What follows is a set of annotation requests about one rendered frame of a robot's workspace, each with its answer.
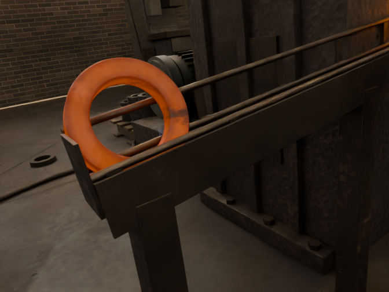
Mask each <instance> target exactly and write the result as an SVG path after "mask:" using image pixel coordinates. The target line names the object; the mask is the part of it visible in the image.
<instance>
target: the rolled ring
mask: <svg viewBox="0 0 389 292"><path fill-rule="evenodd" d="M122 84H124V85H133V86H136V87H138V88H140V89H142V90H144V91H146V92H147V93H149V94H150V95H151V96H152V97H153V98H154V99H155V100H156V102H157V103H158V105H159V107H160V109H161V111H162V114H163V118H164V132H163V136H162V139H161V140H160V142H159V144H158V145H160V144H163V143H165V142H168V141H170V140H172V139H175V138H177V137H179V136H182V135H184V134H186V133H188V132H189V114H188V109H187V106H186V103H185V100H184V97H183V95H182V93H181V92H180V90H179V89H178V87H177V85H176V84H175V83H174V82H173V81H172V79H171V78H170V77H169V76H168V75H166V74H165V73H164V72H163V71H162V70H160V69H158V68H157V67H155V66H154V65H151V64H149V63H147V62H145V61H142V60H138V59H132V58H128V57H117V58H111V59H106V60H102V61H99V62H97V63H95V64H93V65H91V66H90V67H88V68H87V69H85V70H84V71H83V72H82V73H81V74H80V75H79V76H78V77H77V78H76V79H75V81H74V82H73V84H72V86H71V87H70V89H69V92H68V94H67V98H66V101H65V106H64V112H63V125H64V131H65V134H66V135H67V136H68V137H70V138H71V139H73V140H74V141H75V142H76V143H78V144H79V147H80V150H81V152H82V155H83V158H84V160H85V163H86V166H87V167H88V168H89V169H90V170H92V171H93V172H97V171H99V170H102V169H104V168H106V167H109V166H111V165H114V164H115V163H118V162H121V161H123V160H125V159H128V158H130V157H128V156H122V155H119V154H116V153H114V152H112V151H111V150H109V149H108V148H106V147H105V146H104V145H103V144H102V143H101V142H100V141H99V139H98V138H97V137H96V135H95V134H94V132H93V129H92V126H91V123H90V106H91V102H92V101H93V99H94V98H95V96H96V95H98V94H99V92H101V91H102V90H104V89H106V88H108V87H110V86H113V85H122Z"/></svg>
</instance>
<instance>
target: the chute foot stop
mask: <svg viewBox="0 0 389 292"><path fill-rule="evenodd" d="M60 136H61V138H62V141H63V143H64V146H65V149H66V151H67V154H68V156H69V159H70V161H71V164H72V167H73V169H74V172H75V174H76V177H77V179H78V182H79V185H80V187H81V190H82V192H83V195H84V197H85V200H86V202H87V203H88V204H89V205H90V207H91V208H92V209H93V210H94V211H95V213H96V214H97V215H98V216H99V218H100V219H101V220H103V219H105V215H104V212H103V210H102V207H101V204H100V201H99V199H98V196H97V193H96V191H95V188H94V185H93V182H92V180H91V177H90V174H89V171H88V169H87V166H86V163H85V160H84V158H83V155H82V152H81V150H80V147H79V144H78V143H76V142H75V141H74V140H73V139H71V138H70V137H68V136H67V135H66V134H61V135H60Z"/></svg>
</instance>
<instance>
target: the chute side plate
mask: <svg viewBox="0 0 389 292"><path fill-rule="evenodd" d="M376 86H378V87H379V88H378V96H379V95H381V94H383V93H385V92H387V91H388V90H389V53H388V54H386V55H383V56H381V57H379V58H377V59H374V60H372V61H370V62H368V63H366V64H363V65H361V66H359V67H357V68H354V69H352V70H349V71H347V72H345V73H343V74H341V75H338V76H336V77H334V78H332V79H329V80H327V81H325V82H323V83H320V84H318V85H316V86H313V87H311V88H309V89H307V90H304V91H302V92H300V93H298V94H295V95H293V96H291V97H288V98H286V99H284V100H282V101H279V102H277V103H275V104H273V105H270V106H268V107H266V108H264V109H261V110H259V111H257V112H254V113H253V114H250V115H248V116H245V117H243V118H241V119H239V120H237V121H234V122H232V123H230V124H228V125H225V126H223V127H220V128H219V129H216V130H214V131H212V132H209V133H207V134H205V135H203V136H200V137H198V138H196V139H194V140H191V141H189V142H187V143H184V144H182V145H180V146H178V147H175V148H173V149H171V150H169V151H166V152H164V153H162V154H160V155H158V156H155V157H153V158H150V159H148V160H146V161H144V162H141V163H139V164H137V165H135V166H133V167H130V168H128V169H126V170H124V171H121V172H119V173H116V174H114V175H112V176H110V177H108V178H105V179H103V180H101V181H99V182H96V183H94V187H95V189H96V192H97V195H98V198H99V200H100V203H101V206H102V209H103V211H104V214H105V217H106V219H107V222H108V225H109V228H110V230H111V233H112V236H113V238H114V239H116V238H118V237H120V236H122V235H124V234H126V233H128V232H129V231H131V230H133V229H134V228H136V227H138V226H139V225H138V220H137V214H136V211H135V208H136V207H137V206H139V205H142V204H144V203H146V202H149V201H152V200H154V199H156V198H159V197H161V196H164V195H167V194H169V193H172V194H173V200H174V206H177V205H179V204H181V203H182V202H184V201H186V200H188V199H190V198H192V197H194V196H195V195H197V194H199V193H201V192H203V191H205V190H206V189H208V188H210V187H212V186H214V185H215V184H217V183H219V182H221V181H223V180H225V179H227V178H228V177H230V176H232V175H234V174H236V173H238V172H240V171H241V170H243V169H245V168H247V167H248V166H250V165H253V164H254V163H256V162H258V161H260V160H261V159H263V158H265V157H267V156H269V155H271V154H273V153H274V152H276V151H278V150H280V149H282V148H284V147H286V146H287V145H289V144H291V143H293V142H294V141H296V140H298V139H300V138H302V137H304V136H306V135H308V134H309V133H311V132H313V131H315V130H317V129H319V128H320V127H322V126H324V125H326V124H327V123H329V122H331V121H334V120H335V119H337V118H339V117H341V116H342V115H344V114H346V113H348V112H350V111H352V110H353V109H355V108H357V107H359V106H361V105H362V104H363V92H364V90H367V89H370V88H373V87H376Z"/></svg>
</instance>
